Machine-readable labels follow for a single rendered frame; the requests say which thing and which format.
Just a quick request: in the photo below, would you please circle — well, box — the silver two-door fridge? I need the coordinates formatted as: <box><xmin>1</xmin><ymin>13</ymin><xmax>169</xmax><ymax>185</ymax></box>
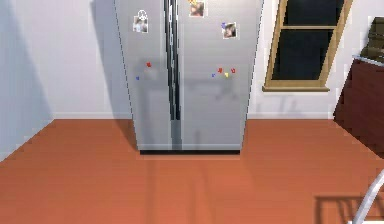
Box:
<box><xmin>113</xmin><ymin>0</ymin><xmax>265</xmax><ymax>156</ymax></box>

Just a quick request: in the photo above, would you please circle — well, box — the photo with blue magnet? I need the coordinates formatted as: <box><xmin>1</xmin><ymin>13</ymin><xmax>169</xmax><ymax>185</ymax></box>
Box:
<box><xmin>221</xmin><ymin>21</ymin><xmax>238</xmax><ymax>40</ymax></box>

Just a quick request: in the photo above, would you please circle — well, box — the photo with white clip magnet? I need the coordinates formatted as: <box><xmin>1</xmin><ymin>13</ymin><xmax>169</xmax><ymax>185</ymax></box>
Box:
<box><xmin>132</xmin><ymin>9</ymin><xmax>149</xmax><ymax>34</ymax></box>

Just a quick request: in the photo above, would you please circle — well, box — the photo with yellow magnet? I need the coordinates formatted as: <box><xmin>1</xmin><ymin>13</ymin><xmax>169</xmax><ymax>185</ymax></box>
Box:
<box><xmin>188</xmin><ymin>0</ymin><xmax>206</xmax><ymax>18</ymax></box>

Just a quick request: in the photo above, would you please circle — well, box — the wooden framed window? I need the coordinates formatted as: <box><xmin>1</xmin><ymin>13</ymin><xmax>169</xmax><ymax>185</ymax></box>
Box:
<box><xmin>262</xmin><ymin>0</ymin><xmax>354</xmax><ymax>93</ymax></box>

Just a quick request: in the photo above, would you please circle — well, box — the dark red kitchen cabinet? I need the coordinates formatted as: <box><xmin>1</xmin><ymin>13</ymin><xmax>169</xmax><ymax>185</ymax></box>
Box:
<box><xmin>333</xmin><ymin>16</ymin><xmax>384</xmax><ymax>159</ymax></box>

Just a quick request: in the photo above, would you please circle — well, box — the black fridge door handle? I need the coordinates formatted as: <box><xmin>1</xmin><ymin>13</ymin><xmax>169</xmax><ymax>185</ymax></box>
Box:
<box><xmin>163</xmin><ymin>0</ymin><xmax>176</xmax><ymax>120</ymax></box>
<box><xmin>170</xmin><ymin>0</ymin><xmax>181</xmax><ymax>121</ymax></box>

